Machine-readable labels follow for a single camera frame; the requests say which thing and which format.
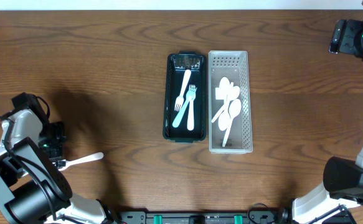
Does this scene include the white utensil handle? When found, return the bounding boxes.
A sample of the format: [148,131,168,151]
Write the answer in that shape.
[58,152,104,171]

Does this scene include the clear white plastic basket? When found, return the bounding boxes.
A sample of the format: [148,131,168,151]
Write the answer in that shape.
[208,50,253,154]

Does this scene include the white spoon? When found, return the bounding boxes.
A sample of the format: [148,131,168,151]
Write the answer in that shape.
[211,86,240,123]
[218,94,230,131]
[222,99,242,147]
[219,77,230,99]

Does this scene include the white fork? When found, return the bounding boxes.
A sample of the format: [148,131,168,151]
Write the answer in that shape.
[187,85,197,131]
[174,69,191,111]

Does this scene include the mint green plastic fork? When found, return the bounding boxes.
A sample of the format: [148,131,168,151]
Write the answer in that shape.
[172,90,196,128]

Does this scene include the black plastic basket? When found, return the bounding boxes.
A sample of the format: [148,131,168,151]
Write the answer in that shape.
[163,51,207,143]

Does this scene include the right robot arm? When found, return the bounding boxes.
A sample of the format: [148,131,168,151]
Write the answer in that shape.
[277,2,363,223]

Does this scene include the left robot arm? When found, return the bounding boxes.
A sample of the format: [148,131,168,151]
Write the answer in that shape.
[0,93,120,223]

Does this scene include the left black cable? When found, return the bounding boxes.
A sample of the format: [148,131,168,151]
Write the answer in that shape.
[0,114,60,222]

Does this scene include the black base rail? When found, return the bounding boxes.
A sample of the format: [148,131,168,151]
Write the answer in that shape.
[118,210,294,224]

